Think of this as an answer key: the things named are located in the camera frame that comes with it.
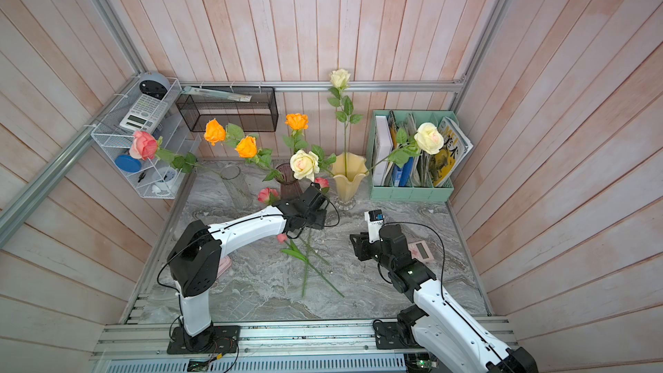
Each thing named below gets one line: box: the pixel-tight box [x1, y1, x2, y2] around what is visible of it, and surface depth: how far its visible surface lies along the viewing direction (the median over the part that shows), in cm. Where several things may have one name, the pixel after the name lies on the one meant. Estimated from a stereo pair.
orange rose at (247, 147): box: [234, 135, 258, 159], surface depth 74 cm
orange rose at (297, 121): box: [284, 112, 310, 131], surface depth 83 cm
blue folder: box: [391, 157, 414, 188], surface depth 98 cm
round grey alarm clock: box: [138, 72, 171, 101], surface depth 83 cm
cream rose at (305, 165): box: [290, 150, 321, 183], surface depth 71 cm
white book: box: [372, 114, 394, 187], surface depth 97 cm
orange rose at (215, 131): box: [203, 118, 285, 183], surface depth 75 cm
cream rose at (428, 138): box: [364, 122, 445, 174], surface depth 68 cm
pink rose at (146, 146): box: [128, 130, 226, 181], surface depth 69 cm
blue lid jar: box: [114, 154, 143, 173], surface depth 78 cm
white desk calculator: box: [119, 93, 169, 134], surface depth 79 cm
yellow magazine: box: [429, 115, 474, 188], surface depth 98 cm
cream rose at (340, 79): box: [328, 68, 364, 178], surface depth 88 cm
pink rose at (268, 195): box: [257, 187, 279, 206], surface depth 106 cm
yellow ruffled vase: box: [331, 151, 370, 211], surface depth 94 cm
